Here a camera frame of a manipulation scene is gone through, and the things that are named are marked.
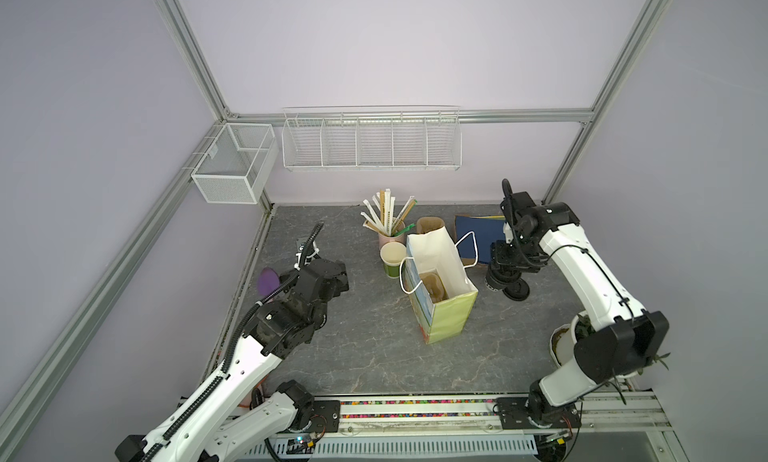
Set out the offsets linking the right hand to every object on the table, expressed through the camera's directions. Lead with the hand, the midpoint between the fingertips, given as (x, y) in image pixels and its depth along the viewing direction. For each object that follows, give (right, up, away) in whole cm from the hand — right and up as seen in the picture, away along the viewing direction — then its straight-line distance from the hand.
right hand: (507, 267), depth 78 cm
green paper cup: (-31, +2, +17) cm, 36 cm away
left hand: (-48, 0, -7) cm, 48 cm away
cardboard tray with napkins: (-11, +9, -9) cm, 17 cm away
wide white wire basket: (-38, +41, +20) cm, 59 cm away
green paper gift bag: (-21, +4, +7) cm, 22 cm away
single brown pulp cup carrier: (-17, -8, +17) cm, 25 cm away
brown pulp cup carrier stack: (-17, +13, +34) cm, 40 cm away
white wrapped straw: (-33, +16, +21) cm, 42 cm away
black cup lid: (+10, -9, +16) cm, 21 cm away
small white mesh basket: (-83, +32, +21) cm, 91 cm away
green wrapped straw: (-27, +10, +21) cm, 36 cm away
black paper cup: (-3, -4, 0) cm, 5 cm away
